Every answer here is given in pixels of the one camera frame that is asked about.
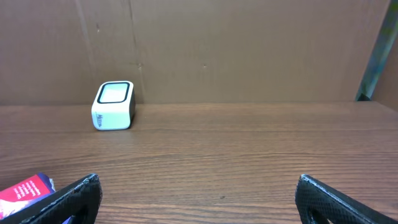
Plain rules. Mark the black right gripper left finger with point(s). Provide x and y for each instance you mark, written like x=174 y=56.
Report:
x=78 y=202

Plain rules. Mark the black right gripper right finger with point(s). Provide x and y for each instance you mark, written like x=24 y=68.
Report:
x=319 y=203

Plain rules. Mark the red purple pad package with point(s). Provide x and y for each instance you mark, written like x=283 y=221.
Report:
x=25 y=194

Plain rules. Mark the white barcode scanner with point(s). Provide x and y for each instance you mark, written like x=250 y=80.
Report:
x=114 y=106

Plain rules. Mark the green metal frame post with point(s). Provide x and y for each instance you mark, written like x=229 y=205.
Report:
x=381 y=50

